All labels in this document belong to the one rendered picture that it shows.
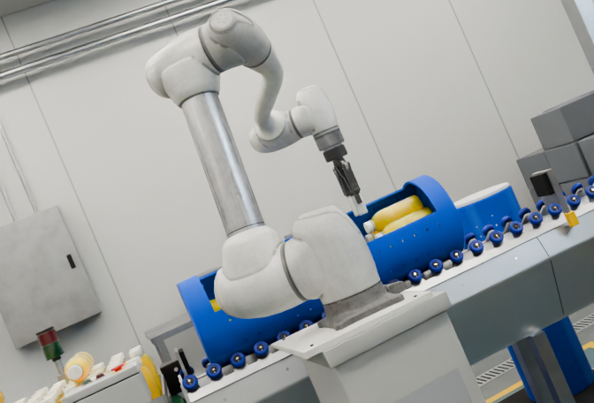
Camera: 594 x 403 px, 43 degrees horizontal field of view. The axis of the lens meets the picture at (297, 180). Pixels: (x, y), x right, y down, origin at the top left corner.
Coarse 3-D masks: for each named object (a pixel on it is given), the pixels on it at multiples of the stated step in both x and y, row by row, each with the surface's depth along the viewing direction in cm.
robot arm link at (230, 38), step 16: (224, 16) 188; (240, 16) 190; (208, 32) 189; (224, 32) 187; (240, 32) 189; (256, 32) 193; (208, 48) 191; (224, 48) 191; (240, 48) 192; (256, 48) 195; (224, 64) 194; (240, 64) 197; (256, 64) 200
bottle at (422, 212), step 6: (420, 210) 240; (426, 210) 240; (408, 216) 239; (414, 216) 239; (420, 216) 239; (396, 222) 238; (402, 222) 238; (408, 222) 237; (384, 228) 239; (390, 228) 237; (396, 228) 236; (384, 234) 237
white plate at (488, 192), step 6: (492, 186) 329; (498, 186) 319; (504, 186) 312; (480, 192) 329; (486, 192) 317; (492, 192) 309; (498, 192) 310; (468, 198) 324; (474, 198) 314; (480, 198) 308; (456, 204) 320; (462, 204) 312; (468, 204) 311
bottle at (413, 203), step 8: (408, 200) 245; (416, 200) 244; (392, 208) 243; (400, 208) 243; (408, 208) 243; (416, 208) 244; (376, 216) 243; (384, 216) 242; (392, 216) 242; (400, 216) 242; (376, 224) 242; (384, 224) 241
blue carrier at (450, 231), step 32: (416, 192) 258; (416, 224) 232; (448, 224) 234; (384, 256) 229; (416, 256) 233; (448, 256) 241; (192, 288) 223; (192, 320) 227; (224, 320) 218; (256, 320) 220; (288, 320) 224; (224, 352) 220
